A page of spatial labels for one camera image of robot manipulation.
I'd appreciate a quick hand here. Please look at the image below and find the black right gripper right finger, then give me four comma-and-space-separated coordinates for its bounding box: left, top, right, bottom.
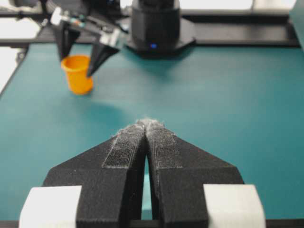
143, 118, 266, 228

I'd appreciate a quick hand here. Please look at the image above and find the black aluminium frame rail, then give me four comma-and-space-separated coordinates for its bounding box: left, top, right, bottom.
0, 11, 301, 48

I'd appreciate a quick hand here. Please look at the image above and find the orange plastic cup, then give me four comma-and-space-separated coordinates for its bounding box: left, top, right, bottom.
61, 55, 94, 95

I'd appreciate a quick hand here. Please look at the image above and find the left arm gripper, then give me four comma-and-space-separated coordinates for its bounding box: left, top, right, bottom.
50, 7, 121, 77

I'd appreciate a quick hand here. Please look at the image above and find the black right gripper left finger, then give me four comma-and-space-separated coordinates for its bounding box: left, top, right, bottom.
19, 122, 145, 228

